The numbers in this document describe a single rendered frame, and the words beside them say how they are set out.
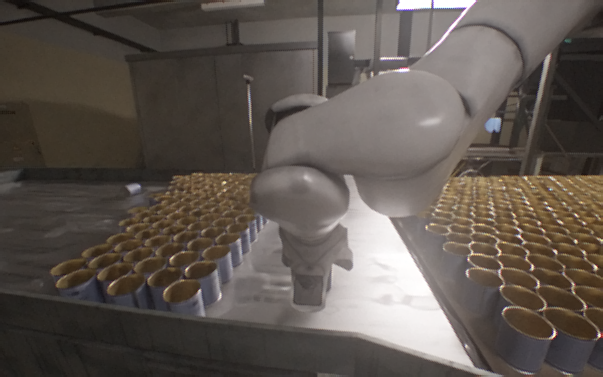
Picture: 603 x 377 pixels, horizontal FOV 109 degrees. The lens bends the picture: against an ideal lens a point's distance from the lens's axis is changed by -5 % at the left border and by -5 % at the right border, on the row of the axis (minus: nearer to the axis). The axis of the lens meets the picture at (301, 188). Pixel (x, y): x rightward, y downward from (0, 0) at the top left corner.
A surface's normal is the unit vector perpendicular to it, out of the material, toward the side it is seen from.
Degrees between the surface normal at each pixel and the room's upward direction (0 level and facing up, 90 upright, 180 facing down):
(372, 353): 90
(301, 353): 90
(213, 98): 90
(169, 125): 90
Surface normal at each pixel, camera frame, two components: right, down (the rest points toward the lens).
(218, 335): -0.12, 0.28
